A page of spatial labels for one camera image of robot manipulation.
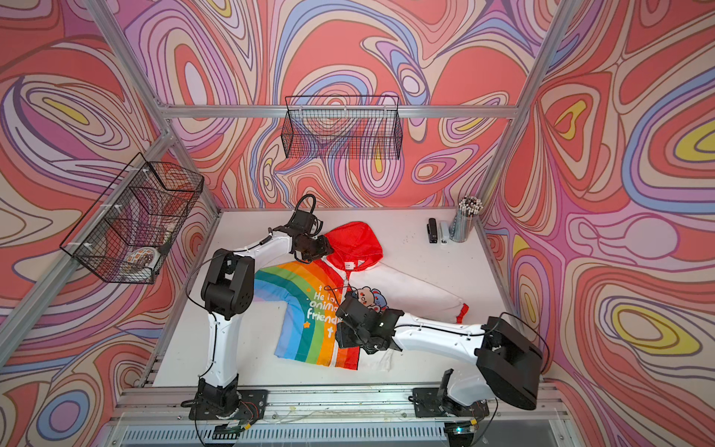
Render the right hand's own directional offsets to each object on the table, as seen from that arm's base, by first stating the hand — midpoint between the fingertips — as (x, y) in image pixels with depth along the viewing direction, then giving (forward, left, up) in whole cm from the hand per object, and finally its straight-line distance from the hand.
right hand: (345, 344), depth 80 cm
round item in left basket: (+15, +51, +24) cm, 58 cm away
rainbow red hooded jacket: (+17, +15, -3) cm, 23 cm away
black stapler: (+45, -34, -2) cm, 57 cm away
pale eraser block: (+42, -39, -1) cm, 57 cm away
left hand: (+34, +4, 0) cm, 34 cm away
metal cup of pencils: (+41, -44, +6) cm, 60 cm away
